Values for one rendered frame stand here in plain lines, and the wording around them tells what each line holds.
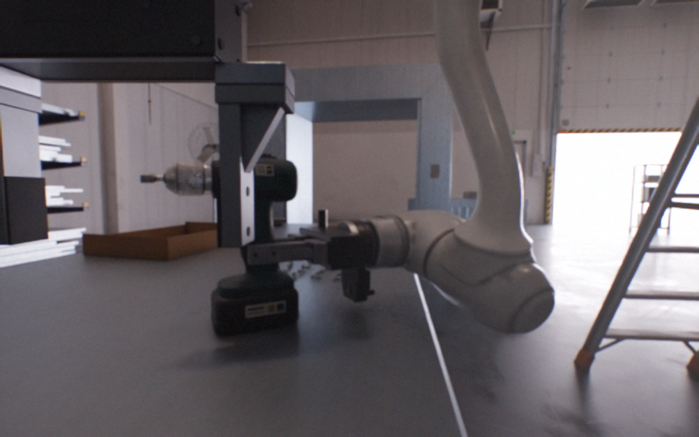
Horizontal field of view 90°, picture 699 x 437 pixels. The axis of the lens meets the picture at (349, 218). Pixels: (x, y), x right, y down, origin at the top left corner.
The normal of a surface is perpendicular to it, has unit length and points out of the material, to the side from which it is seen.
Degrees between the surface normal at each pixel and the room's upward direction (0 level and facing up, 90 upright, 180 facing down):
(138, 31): 90
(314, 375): 0
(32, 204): 90
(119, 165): 90
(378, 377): 0
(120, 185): 90
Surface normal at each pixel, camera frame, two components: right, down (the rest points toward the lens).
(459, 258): -0.87, -0.01
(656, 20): -0.17, 0.07
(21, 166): 1.00, 0.01
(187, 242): 0.96, 0.03
